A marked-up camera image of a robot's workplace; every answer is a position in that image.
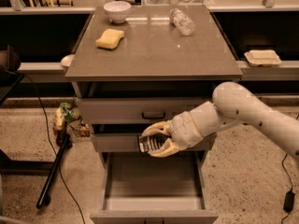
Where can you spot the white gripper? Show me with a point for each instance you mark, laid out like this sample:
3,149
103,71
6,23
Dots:
183,129

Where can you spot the white foam takeout container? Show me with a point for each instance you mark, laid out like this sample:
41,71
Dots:
267,57

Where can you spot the grey drawer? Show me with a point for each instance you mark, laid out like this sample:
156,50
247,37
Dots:
133,110
139,189
127,142

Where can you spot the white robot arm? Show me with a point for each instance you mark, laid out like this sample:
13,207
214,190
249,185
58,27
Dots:
231,105

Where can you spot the bottom grey drawer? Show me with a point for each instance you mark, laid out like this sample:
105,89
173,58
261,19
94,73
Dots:
139,189

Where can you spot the grey drawer cabinet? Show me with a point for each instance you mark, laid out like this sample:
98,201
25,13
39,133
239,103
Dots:
154,60

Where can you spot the black power adapter with cable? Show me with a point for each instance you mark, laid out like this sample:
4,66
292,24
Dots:
289,196

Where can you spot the white round plate edge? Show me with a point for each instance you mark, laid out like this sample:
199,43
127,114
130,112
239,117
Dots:
67,60

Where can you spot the clear plastic bottle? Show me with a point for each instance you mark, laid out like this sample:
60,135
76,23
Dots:
182,21

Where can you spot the top grey drawer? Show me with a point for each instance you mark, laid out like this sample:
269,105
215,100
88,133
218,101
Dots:
133,110

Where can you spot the white ceramic bowl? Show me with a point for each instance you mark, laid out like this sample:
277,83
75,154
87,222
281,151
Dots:
117,11

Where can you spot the dark rxbar chocolate bar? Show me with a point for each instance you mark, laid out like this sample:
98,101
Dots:
151,143

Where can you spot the wire basket with snacks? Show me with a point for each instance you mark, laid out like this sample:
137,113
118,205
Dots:
68,116

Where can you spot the middle grey drawer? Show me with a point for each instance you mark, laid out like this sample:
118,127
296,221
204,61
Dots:
127,142

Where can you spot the yellow sponge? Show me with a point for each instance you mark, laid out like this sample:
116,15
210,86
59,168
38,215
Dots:
109,39

